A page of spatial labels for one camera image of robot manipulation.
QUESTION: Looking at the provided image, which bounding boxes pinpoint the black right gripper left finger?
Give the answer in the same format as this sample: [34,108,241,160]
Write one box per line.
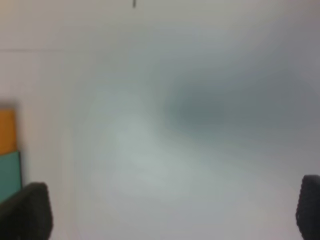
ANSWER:
[0,182,54,240]

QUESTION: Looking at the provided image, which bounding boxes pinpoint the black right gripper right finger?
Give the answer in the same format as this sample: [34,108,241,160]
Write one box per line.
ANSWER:
[295,175,320,240]

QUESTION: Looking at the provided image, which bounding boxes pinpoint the teal cube block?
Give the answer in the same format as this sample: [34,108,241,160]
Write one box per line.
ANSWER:
[0,151,22,203]

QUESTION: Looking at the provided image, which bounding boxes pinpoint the orange cube block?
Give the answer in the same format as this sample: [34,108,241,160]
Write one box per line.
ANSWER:
[0,108,17,155]

